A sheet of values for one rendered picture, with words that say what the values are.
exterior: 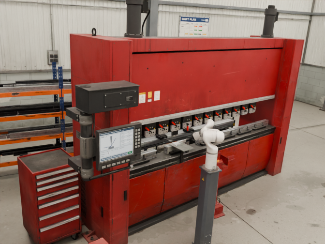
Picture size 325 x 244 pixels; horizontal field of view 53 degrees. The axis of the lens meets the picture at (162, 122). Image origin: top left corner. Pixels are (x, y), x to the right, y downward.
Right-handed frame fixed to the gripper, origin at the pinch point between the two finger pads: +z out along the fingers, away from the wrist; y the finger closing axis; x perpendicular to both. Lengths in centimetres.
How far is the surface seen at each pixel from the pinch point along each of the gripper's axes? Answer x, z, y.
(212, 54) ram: -21, -67, 88
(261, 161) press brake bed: -134, -43, -108
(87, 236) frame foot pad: 123, 119, -42
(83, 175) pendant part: 177, 33, 39
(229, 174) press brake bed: -61, -8, -86
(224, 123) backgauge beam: -99, -21, -16
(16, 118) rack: 49, 214, 126
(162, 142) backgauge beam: 11.1, 34.6, 10.7
